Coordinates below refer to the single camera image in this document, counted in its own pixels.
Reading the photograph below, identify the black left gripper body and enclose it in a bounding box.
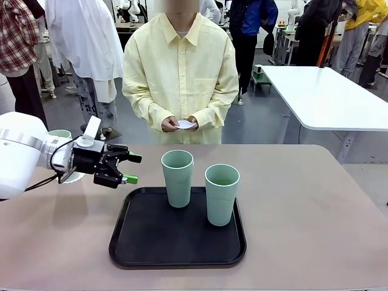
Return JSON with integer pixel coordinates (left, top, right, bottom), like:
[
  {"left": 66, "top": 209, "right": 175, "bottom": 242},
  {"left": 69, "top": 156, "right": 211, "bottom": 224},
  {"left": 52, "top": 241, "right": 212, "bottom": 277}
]
[{"left": 72, "top": 144, "right": 122, "bottom": 176}]

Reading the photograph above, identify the mint green plastic cup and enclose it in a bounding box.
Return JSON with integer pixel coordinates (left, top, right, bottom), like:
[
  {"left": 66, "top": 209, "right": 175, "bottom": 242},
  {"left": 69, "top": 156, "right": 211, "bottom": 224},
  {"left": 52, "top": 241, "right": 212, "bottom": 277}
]
[
  {"left": 204, "top": 163, "right": 241, "bottom": 227},
  {"left": 47, "top": 129, "right": 73, "bottom": 141},
  {"left": 161, "top": 149, "right": 195, "bottom": 209}
]

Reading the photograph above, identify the white scalloped paper coaster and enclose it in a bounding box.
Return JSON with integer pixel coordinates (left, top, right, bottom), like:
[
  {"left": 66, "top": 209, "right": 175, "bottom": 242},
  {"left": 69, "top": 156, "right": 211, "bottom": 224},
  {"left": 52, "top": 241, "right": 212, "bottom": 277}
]
[
  {"left": 57, "top": 172, "right": 85, "bottom": 185},
  {"left": 175, "top": 119, "right": 196, "bottom": 130}
]

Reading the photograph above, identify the person's right forearm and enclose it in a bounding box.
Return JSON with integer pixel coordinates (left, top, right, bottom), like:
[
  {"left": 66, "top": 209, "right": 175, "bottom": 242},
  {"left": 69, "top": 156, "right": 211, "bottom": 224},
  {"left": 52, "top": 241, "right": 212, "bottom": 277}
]
[{"left": 122, "top": 87, "right": 167, "bottom": 133}]

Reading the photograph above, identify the person's left forearm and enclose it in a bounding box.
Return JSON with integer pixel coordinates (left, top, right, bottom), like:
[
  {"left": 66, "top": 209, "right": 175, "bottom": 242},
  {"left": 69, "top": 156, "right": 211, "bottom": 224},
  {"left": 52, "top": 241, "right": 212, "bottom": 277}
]
[{"left": 193, "top": 93, "right": 239, "bottom": 130}]

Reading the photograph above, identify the person's right hand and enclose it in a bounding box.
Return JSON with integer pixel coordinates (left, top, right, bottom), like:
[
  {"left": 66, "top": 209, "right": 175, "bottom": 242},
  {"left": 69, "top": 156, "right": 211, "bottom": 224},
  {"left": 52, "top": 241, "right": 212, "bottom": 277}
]
[{"left": 161, "top": 116, "right": 181, "bottom": 133}]

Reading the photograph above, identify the person's left hand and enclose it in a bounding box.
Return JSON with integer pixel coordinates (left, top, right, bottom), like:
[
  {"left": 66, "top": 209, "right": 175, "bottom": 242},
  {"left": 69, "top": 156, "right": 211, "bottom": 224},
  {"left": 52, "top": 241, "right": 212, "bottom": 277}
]
[{"left": 185, "top": 115, "right": 200, "bottom": 132}]

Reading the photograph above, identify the person in yellow shirt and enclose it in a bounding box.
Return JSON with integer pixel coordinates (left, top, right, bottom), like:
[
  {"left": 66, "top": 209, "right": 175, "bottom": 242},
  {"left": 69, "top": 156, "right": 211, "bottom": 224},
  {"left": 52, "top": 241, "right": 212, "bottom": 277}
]
[{"left": 121, "top": 0, "right": 239, "bottom": 145}]

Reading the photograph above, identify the black plastic serving tray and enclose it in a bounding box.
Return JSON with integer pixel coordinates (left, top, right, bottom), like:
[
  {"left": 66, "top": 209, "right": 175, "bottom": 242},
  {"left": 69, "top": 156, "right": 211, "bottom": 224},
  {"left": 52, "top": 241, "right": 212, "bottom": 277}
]
[{"left": 108, "top": 186, "right": 247, "bottom": 270}]

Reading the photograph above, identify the white cylindrical appliance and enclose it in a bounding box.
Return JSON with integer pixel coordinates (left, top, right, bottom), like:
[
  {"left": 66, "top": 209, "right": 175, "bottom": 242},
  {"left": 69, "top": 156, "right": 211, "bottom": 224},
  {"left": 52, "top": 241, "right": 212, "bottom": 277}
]
[{"left": 0, "top": 73, "right": 16, "bottom": 113}]

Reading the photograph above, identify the bystander in white shirt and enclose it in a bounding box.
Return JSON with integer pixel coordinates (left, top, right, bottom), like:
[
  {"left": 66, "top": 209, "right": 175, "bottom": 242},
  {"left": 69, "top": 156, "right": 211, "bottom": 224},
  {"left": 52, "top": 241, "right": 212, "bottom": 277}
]
[{"left": 44, "top": 0, "right": 125, "bottom": 136}]

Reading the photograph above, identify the bystander in plaid shirt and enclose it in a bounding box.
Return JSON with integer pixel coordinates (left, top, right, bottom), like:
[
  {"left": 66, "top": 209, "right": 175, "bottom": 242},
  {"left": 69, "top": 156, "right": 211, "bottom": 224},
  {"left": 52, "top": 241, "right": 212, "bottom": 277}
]
[{"left": 0, "top": 0, "right": 51, "bottom": 130}]

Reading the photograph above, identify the black hanging bag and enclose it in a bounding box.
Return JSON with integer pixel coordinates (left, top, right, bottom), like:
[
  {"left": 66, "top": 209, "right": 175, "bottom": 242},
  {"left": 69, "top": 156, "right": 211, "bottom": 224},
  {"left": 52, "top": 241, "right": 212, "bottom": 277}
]
[{"left": 263, "top": 30, "right": 276, "bottom": 56}]

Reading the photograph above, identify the bystander in blue jacket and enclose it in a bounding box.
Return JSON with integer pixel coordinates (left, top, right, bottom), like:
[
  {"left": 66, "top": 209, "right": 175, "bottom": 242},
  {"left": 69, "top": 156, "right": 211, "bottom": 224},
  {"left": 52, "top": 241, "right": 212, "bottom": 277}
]
[{"left": 229, "top": 0, "right": 279, "bottom": 105}]

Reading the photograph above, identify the large white table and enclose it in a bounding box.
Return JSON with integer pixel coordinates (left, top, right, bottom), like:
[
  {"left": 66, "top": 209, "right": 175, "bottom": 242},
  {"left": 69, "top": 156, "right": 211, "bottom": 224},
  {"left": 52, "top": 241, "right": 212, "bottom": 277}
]
[{"left": 259, "top": 64, "right": 388, "bottom": 163}]

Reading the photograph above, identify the orange and black pole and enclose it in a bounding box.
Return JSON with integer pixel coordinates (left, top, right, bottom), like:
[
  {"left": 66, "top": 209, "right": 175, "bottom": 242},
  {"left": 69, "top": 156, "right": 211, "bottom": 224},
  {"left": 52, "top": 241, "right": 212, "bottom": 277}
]
[{"left": 316, "top": 20, "right": 338, "bottom": 69}]

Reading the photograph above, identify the bystander in dark grey coat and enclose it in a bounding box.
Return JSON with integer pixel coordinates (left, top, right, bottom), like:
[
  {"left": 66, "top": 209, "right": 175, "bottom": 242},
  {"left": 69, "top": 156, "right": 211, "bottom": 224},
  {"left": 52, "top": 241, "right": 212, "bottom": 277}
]
[{"left": 295, "top": 0, "right": 345, "bottom": 67}]

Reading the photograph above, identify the bystander in yellow jacket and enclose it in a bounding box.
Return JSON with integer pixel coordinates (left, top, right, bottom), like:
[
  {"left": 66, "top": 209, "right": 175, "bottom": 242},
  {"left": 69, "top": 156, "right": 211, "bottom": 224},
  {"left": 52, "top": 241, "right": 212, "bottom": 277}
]
[{"left": 332, "top": 0, "right": 388, "bottom": 75}]

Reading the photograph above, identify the bystander in grey clothes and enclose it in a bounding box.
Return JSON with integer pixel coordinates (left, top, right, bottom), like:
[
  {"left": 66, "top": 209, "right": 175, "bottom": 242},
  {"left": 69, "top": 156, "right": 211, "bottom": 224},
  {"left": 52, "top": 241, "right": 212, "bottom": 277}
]
[{"left": 358, "top": 30, "right": 388, "bottom": 89}]

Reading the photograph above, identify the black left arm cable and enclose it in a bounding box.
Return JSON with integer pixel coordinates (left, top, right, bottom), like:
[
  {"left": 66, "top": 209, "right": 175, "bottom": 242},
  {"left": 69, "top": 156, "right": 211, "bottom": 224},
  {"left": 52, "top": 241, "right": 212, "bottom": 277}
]
[{"left": 23, "top": 141, "right": 77, "bottom": 192}]

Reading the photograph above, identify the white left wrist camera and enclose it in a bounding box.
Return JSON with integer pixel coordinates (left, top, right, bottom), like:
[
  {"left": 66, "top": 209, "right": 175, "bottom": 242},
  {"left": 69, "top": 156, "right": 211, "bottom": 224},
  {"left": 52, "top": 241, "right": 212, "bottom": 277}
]
[{"left": 74, "top": 116, "right": 105, "bottom": 152}]

